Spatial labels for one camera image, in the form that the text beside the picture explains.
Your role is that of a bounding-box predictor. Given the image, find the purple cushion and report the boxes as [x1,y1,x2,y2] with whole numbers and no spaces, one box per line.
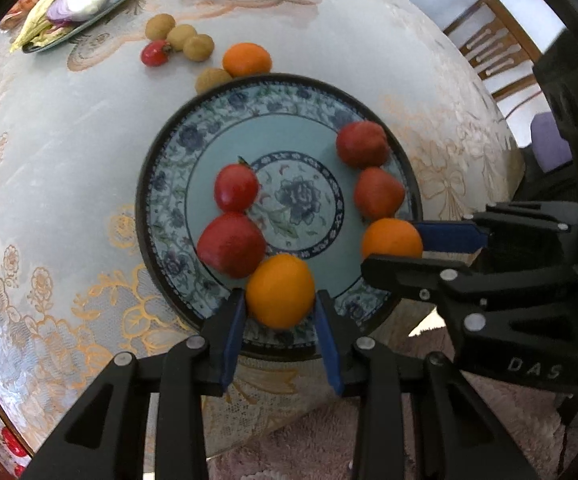
[530,112,574,173]

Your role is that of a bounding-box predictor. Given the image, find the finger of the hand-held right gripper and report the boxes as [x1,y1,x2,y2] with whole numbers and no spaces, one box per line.
[360,255,578,336]
[411,202,578,255]

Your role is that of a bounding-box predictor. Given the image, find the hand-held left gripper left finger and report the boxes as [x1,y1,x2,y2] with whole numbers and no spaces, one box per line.
[19,287,247,480]

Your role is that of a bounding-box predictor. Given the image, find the brown longan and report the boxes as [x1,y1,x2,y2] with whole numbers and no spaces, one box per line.
[183,34,215,63]
[144,14,176,41]
[195,68,234,95]
[166,24,197,51]

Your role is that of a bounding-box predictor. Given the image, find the red cherry tomato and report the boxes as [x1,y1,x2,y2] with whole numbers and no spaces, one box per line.
[214,157,261,213]
[141,41,174,67]

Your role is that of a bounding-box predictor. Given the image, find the large blue floral plate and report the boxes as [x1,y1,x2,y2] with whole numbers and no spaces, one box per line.
[135,74,424,361]

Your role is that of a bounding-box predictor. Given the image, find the orange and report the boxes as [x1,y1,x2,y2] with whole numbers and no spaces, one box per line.
[361,218,424,261]
[222,42,273,78]
[245,254,316,330]

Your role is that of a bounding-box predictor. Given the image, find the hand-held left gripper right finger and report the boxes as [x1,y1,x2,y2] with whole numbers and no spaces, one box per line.
[316,290,542,480]

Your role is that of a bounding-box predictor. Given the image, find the pink rug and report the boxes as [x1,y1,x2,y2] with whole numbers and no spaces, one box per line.
[209,375,570,480]

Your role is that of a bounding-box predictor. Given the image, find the dark wooden chair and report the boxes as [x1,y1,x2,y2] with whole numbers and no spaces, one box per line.
[441,0,544,106]

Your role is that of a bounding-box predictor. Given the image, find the large red fruit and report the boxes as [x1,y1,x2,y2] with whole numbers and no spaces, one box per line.
[196,212,267,280]

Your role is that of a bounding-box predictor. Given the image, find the small red apple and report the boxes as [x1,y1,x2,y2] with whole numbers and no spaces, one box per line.
[335,121,391,168]
[354,167,406,220]

